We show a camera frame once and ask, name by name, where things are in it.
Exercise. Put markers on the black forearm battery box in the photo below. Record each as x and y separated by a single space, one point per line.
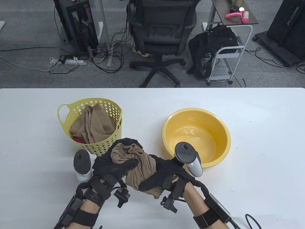
218 207

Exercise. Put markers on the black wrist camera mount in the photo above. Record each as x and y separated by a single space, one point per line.
122 195
172 202

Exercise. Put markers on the yellow plastic basin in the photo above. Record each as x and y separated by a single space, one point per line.
202 121

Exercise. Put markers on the black office chair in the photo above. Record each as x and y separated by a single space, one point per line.
157 31

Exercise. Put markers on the black cabinet on casters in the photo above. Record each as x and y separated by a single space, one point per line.
286 28

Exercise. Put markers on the pink lint roller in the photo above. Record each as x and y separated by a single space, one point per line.
234 15

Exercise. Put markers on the white power strip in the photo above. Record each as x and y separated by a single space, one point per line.
71 61

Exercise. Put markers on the person's left forearm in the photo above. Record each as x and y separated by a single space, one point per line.
88 206

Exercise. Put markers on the white cart with brown top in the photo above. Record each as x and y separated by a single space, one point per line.
221 9

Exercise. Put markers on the person's right hand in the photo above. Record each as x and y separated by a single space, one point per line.
166 171

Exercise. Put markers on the black ribbed forearm pack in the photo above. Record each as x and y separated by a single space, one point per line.
69 212

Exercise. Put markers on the person's right forearm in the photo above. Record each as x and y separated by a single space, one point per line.
195 200

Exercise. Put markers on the yellow perforated plastic basket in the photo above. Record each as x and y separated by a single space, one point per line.
71 114

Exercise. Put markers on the black backpack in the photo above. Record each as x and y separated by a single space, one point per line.
209 43

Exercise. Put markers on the metal desk leg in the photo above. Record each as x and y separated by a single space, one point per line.
109 62

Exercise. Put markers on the black round device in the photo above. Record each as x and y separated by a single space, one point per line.
234 9

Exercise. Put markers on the maroon shorts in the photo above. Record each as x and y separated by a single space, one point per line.
77 140

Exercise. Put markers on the black computer tower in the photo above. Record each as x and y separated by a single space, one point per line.
78 26

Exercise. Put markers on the person's left hand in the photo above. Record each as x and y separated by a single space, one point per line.
104 167

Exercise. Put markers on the black power adapter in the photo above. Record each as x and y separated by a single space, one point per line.
62 59

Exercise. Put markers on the tan shorts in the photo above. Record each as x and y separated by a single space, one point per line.
95 124
140 174

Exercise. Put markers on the white desk foot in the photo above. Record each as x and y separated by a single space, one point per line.
2 23

